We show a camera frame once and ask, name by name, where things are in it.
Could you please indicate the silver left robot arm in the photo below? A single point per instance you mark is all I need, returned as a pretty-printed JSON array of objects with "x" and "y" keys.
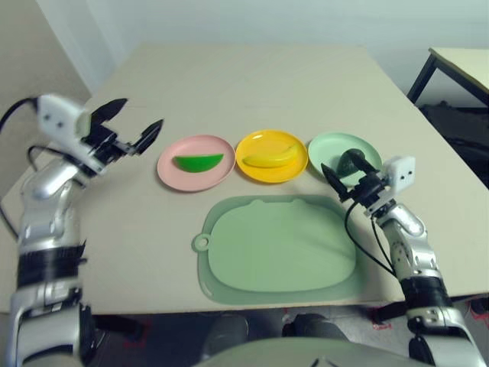
[{"x": 42, "y": 229}]

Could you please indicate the grey robot leg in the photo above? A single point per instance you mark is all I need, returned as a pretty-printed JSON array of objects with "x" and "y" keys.
[
  {"x": 313, "y": 327},
  {"x": 225, "y": 332}
]

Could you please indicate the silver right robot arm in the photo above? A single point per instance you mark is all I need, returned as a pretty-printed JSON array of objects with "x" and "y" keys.
[{"x": 412, "y": 229}]

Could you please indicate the grey robot torso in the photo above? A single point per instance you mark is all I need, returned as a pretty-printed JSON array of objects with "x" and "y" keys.
[{"x": 305, "y": 355}]

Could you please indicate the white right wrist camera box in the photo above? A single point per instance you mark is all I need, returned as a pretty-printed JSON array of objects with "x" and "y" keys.
[{"x": 401, "y": 172}]

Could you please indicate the yellow round plate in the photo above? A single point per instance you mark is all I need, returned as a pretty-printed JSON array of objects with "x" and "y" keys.
[{"x": 263, "y": 137}]

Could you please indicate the dark green toy avocado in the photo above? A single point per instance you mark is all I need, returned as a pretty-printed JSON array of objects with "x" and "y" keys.
[{"x": 347, "y": 162}]

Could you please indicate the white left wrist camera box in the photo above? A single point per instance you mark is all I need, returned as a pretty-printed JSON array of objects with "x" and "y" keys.
[{"x": 57, "y": 118}]

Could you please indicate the grey right robot leg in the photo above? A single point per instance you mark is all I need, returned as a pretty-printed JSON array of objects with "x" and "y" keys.
[{"x": 313, "y": 327}]

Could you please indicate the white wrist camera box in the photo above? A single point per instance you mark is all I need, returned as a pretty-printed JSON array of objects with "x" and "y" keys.
[
  {"x": 57, "y": 118},
  {"x": 401, "y": 172}
]

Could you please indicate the beige side table black legs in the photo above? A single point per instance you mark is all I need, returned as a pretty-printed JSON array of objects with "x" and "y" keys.
[{"x": 458, "y": 65}]

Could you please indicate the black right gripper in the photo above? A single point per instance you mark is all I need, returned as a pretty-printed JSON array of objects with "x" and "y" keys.
[{"x": 372, "y": 191}]

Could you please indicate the pink round plate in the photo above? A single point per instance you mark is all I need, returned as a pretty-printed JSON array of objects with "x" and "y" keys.
[{"x": 191, "y": 143}]

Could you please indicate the mint green round plate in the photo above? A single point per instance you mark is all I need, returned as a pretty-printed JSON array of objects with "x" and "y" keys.
[{"x": 324, "y": 149}]

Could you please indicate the green silicone mat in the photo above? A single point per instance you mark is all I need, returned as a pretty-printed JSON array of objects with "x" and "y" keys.
[{"x": 275, "y": 248}]

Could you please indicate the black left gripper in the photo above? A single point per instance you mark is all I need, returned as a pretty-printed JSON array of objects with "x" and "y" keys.
[{"x": 103, "y": 147}]

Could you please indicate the grey left robot leg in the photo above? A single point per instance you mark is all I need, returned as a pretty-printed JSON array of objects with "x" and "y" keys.
[{"x": 225, "y": 332}]

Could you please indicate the red toy watermelon slice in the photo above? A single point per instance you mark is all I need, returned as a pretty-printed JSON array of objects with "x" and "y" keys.
[{"x": 198, "y": 163}]

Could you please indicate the yellow toy banana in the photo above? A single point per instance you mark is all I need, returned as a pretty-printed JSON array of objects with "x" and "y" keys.
[{"x": 271, "y": 160}]

